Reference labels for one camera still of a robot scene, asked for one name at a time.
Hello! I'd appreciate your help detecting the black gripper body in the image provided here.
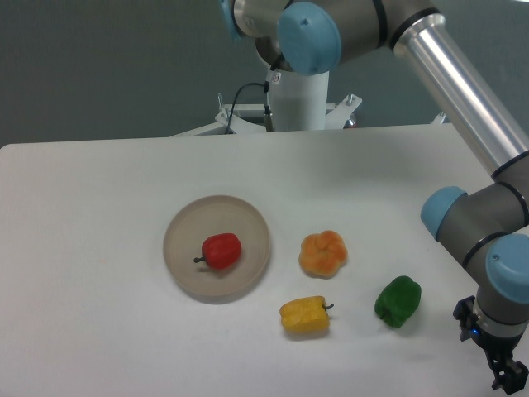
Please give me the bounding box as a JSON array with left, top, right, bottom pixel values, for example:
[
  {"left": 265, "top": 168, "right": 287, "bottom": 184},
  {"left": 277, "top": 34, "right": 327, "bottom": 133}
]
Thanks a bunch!
[{"left": 453, "top": 296, "right": 522, "bottom": 364}]

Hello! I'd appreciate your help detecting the yellow bell pepper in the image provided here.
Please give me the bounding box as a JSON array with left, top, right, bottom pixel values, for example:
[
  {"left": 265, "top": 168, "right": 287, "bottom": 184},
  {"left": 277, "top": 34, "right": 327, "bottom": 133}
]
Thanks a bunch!
[{"left": 279, "top": 295, "right": 334, "bottom": 334}]

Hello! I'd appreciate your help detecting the beige round plate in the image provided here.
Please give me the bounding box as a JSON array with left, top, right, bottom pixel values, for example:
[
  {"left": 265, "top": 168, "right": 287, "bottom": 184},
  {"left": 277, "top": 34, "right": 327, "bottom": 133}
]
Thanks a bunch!
[{"left": 163, "top": 195, "right": 271, "bottom": 304}]

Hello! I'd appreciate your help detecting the orange braided bread roll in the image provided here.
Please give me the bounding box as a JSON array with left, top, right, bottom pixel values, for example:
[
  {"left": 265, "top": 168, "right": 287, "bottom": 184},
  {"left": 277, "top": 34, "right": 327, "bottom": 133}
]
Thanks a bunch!
[{"left": 298, "top": 230, "right": 348, "bottom": 279}]

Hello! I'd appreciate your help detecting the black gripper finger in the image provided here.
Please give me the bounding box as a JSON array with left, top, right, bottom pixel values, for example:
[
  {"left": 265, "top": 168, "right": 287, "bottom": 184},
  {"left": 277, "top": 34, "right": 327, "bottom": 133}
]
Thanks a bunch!
[{"left": 487, "top": 352, "right": 528, "bottom": 393}]

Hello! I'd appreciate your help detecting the black cable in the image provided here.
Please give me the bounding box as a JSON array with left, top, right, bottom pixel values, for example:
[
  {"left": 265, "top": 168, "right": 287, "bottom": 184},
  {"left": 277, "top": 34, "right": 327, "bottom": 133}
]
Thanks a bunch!
[{"left": 225, "top": 53, "right": 286, "bottom": 136}]

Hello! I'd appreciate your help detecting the red bell pepper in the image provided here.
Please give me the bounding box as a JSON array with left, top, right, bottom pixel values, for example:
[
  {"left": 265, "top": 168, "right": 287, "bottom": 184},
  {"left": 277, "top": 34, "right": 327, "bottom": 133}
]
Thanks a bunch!
[{"left": 193, "top": 233, "right": 242, "bottom": 270}]

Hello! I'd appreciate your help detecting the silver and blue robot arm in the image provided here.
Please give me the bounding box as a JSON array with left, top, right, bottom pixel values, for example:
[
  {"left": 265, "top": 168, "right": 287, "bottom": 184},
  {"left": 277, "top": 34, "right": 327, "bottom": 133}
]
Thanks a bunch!
[{"left": 220, "top": 1, "right": 528, "bottom": 394}]

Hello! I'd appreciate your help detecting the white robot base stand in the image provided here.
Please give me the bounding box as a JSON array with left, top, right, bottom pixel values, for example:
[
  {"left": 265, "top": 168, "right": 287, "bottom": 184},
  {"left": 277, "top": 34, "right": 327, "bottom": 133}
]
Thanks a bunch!
[{"left": 177, "top": 70, "right": 362, "bottom": 137}]

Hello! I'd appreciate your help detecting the green bell pepper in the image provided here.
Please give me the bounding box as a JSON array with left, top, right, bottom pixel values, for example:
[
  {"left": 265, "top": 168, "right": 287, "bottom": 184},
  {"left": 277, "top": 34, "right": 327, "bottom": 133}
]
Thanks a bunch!
[{"left": 374, "top": 275, "right": 422, "bottom": 328}]

